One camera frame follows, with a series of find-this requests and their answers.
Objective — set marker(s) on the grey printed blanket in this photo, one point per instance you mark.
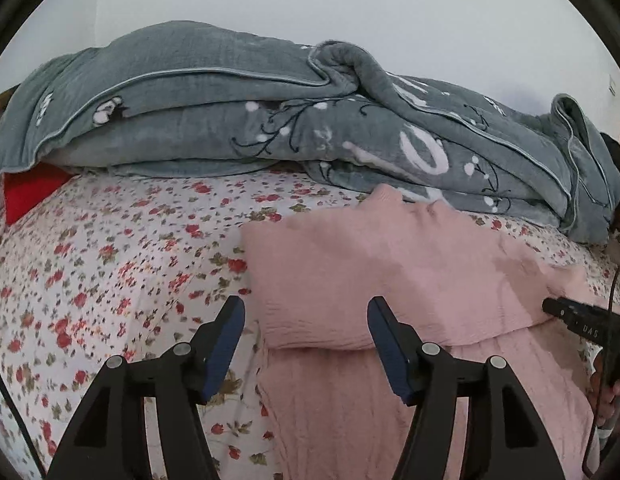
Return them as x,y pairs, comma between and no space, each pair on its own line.
199,90

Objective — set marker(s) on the black clothing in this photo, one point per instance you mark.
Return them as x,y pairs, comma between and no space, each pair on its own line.
617,170

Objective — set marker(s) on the person's right hand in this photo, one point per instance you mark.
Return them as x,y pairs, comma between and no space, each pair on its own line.
604,395

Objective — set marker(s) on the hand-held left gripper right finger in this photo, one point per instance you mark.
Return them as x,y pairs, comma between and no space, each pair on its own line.
385,345

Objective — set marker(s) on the white wall socket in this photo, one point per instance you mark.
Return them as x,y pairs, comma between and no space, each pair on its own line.
613,85

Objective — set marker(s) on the floral bed sheet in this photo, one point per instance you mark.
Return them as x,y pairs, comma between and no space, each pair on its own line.
119,260

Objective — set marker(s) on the red pillow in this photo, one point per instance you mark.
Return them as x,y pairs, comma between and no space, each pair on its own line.
29,190

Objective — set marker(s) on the wooden headboard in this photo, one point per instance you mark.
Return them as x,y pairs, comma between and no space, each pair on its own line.
2,100

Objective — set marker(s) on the pink knit sweater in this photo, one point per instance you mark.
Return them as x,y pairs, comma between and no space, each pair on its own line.
370,270

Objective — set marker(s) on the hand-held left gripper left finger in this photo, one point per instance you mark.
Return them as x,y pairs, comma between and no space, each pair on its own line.
224,345

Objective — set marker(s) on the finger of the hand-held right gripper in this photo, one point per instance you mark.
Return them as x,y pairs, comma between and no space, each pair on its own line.
555,307

